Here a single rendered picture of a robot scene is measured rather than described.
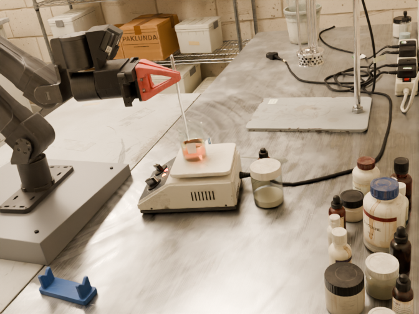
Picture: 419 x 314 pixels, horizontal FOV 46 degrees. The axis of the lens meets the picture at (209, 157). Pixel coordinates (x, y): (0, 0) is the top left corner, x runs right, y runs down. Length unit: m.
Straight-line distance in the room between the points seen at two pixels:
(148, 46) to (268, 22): 0.81
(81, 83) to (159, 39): 2.30
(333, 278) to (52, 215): 0.55
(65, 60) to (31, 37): 3.39
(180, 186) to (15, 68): 0.38
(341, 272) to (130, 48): 2.79
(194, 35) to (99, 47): 2.34
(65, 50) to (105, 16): 2.94
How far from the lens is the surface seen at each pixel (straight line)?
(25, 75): 0.99
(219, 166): 0.94
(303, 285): 0.79
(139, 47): 3.32
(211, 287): 0.80
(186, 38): 3.28
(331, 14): 3.33
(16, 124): 1.04
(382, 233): 0.82
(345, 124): 1.24
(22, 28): 4.36
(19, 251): 0.98
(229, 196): 0.94
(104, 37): 0.92
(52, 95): 0.97
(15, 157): 1.06
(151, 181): 0.99
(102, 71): 0.92
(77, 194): 1.06
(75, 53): 0.94
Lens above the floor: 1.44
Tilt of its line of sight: 27 degrees down
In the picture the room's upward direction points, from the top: 10 degrees counter-clockwise
